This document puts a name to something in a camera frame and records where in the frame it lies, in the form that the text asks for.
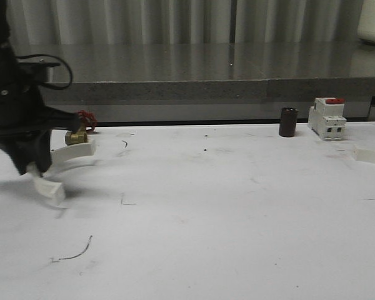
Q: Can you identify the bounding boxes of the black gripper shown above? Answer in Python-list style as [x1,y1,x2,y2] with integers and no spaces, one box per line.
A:
[0,42,81,175]

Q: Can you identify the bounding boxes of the white half pipe clamp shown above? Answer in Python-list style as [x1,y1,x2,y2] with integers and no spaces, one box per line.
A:
[27,139,96,206]

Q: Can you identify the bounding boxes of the brass valve red handwheel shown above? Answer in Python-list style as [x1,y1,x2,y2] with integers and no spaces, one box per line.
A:
[64,110,98,146]

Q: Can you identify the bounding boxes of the grey stone counter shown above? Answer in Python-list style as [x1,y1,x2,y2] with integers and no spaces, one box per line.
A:
[15,42,375,124]

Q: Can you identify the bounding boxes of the dark brown cylinder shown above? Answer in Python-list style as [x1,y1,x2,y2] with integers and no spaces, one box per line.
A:
[279,107,298,138]

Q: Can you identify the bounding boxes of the white container on counter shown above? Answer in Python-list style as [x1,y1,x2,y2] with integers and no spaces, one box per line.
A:
[357,0,375,44]

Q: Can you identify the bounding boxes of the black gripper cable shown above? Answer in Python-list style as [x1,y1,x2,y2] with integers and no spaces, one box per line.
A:
[17,54,74,91]

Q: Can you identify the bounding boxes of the white circuit breaker red switch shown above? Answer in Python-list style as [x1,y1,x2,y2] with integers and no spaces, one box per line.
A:
[307,97,347,141]

